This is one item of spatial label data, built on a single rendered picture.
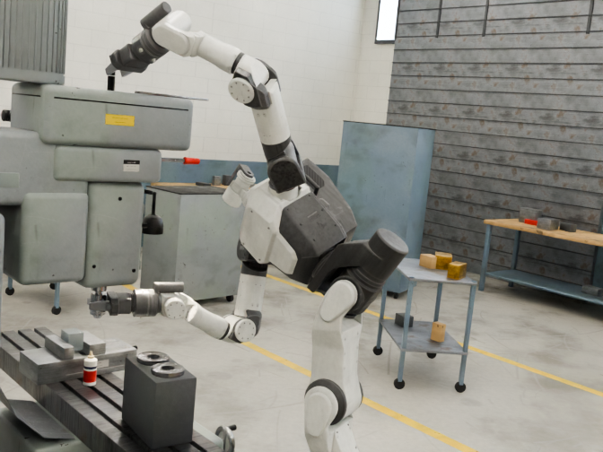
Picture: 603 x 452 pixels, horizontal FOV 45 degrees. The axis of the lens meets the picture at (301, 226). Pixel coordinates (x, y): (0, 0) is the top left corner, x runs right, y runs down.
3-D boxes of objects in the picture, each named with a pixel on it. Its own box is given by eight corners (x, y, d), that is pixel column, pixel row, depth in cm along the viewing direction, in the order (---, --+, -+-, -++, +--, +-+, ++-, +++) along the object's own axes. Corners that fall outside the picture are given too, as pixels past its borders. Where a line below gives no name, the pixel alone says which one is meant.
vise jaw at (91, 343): (85, 341, 255) (85, 330, 254) (106, 353, 244) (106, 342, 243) (68, 343, 251) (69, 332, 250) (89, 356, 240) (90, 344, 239)
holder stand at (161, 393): (160, 412, 219) (164, 347, 216) (192, 442, 201) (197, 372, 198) (120, 418, 212) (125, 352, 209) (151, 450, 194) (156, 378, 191)
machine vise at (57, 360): (115, 355, 264) (117, 325, 262) (136, 368, 253) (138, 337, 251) (18, 370, 240) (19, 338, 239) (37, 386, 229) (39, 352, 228)
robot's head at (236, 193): (247, 211, 242) (230, 194, 245) (263, 187, 238) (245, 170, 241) (236, 212, 236) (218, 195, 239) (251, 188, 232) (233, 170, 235)
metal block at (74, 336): (74, 344, 247) (75, 327, 246) (83, 349, 243) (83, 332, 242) (60, 346, 244) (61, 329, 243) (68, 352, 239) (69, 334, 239)
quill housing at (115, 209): (110, 271, 240) (117, 174, 236) (142, 285, 225) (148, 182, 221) (54, 274, 228) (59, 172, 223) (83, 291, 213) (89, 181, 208)
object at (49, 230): (52, 264, 229) (56, 181, 225) (86, 282, 211) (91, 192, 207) (-11, 268, 216) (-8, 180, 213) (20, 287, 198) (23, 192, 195)
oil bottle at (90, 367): (92, 380, 238) (94, 348, 236) (98, 385, 235) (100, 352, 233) (80, 383, 235) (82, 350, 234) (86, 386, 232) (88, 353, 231)
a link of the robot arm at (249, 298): (246, 338, 258) (256, 275, 260) (264, 343, 247) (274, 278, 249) (217, 335, 252) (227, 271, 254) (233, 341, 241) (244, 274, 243)
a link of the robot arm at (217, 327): (186, 324, 244) (231, 348, 253) (198, 328, 236) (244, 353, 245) (201, 295, 247) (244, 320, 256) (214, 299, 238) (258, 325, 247)
